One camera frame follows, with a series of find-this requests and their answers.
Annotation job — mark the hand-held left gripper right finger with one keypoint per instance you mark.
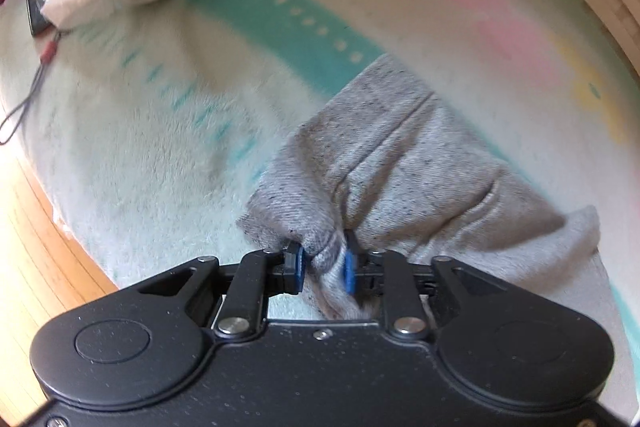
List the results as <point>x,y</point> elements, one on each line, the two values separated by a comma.
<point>350,273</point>

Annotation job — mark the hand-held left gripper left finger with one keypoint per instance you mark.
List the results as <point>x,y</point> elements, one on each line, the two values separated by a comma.
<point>299,269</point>

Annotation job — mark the grey pants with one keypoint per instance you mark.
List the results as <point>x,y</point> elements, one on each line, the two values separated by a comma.
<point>400,167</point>

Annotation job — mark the bed with pastel blanket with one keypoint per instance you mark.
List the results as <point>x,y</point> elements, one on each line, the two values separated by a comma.
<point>150,147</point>

